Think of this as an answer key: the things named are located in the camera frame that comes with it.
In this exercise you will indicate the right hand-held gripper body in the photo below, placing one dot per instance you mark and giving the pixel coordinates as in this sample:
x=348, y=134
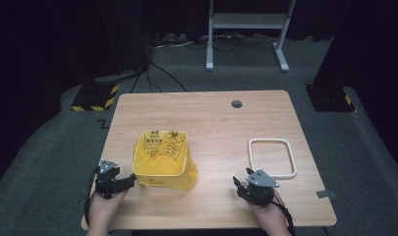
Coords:
x=260, y=191

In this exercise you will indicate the person's right hand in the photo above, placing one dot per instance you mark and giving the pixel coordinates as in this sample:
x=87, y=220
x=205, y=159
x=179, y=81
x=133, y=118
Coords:
x=273, y=218

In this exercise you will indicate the yellow plastic bag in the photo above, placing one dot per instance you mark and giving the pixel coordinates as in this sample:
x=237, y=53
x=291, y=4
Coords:
x=160, y=157

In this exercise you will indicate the person's left hand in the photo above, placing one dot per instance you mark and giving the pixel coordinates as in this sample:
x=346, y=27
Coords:
x=103, y=214

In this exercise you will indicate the grey tape piece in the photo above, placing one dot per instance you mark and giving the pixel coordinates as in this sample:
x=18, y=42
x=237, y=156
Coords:
x=327, y=194

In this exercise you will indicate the white metal stand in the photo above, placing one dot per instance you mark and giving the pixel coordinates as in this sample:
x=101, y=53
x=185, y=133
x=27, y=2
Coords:
x=249, y=20

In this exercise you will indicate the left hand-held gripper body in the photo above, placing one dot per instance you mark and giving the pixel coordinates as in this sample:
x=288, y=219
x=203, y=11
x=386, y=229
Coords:
x=107, y=185

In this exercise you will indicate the black yellow striped stand base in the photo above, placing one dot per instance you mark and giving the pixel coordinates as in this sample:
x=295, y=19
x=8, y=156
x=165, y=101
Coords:
x=330, y=98
x=93, y=98

